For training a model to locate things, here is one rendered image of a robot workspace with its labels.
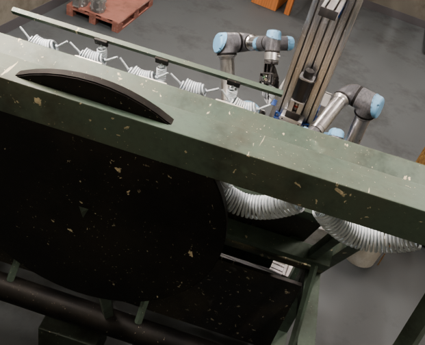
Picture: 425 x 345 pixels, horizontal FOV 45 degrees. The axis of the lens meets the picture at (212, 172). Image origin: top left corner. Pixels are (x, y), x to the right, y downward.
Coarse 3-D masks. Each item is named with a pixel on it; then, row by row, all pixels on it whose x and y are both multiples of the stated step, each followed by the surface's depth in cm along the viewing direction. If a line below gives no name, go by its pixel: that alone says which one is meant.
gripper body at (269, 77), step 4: (264, 64) 258; (268, 64) 259; (272, 64) 259; (276, 64) 262; (264, 68) 259; (268, 68) 259; (272, 68) 261; (264, 72) 259; (268, 72) 260; (272, 72) 262; (260, 76) 260; (264, 76) 260; (268, 76) 258; (272, 76) 257; (276, 76) 262; (264, 80) 260; (268, 80) 258; (272, 80) 257; (276, 80) 262; (264, 84) 262; (268, 84) 265; (272, 84) 259
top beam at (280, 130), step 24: (0, 48) 177; (24, 48) 178; (48, 48) 178; (96, 72) 177; (120, 72) 177; (144, 96) 175; (168, 96) 176; (192, 96) 176; (240, 120) 174; (264, 120) 175; (312, 144) 173; (336, 144) 174; (384, 168) 172; (408, 168) 173
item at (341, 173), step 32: (0, 64) 124; (32, 64) 127; (0, 96) 123; (32, 96) 121; (64, 96) 120; (64, 128) 125; (96, 128) 123; (128, 128) 121; (160, 128) 119; (192, 128) 121; (224, 128) 124; (160, 160) 124; (192, 160) 122; (224, 160) 120; (256, 160) 118; (288, 160) 119; (320, 160) 122; (288, 192) 122; (320, 192) 120; (352, 192) 118; (384, 192) 118; (416, 192) 121; (384, 224) 121; (416, 224) 119; (416, 320) 137
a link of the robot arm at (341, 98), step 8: (344, 88) 271; (352, 88) 270; (336, 96) 270; (344, 96) 269; (352, 96) 270; (328, 104) 268; (336, 104) 266; (344, 104) 270; (328, 112) 263; (336, 112) 265; (320, 120) 260; (328, 120) 261; (312, 128) 257; (320, 128) 258
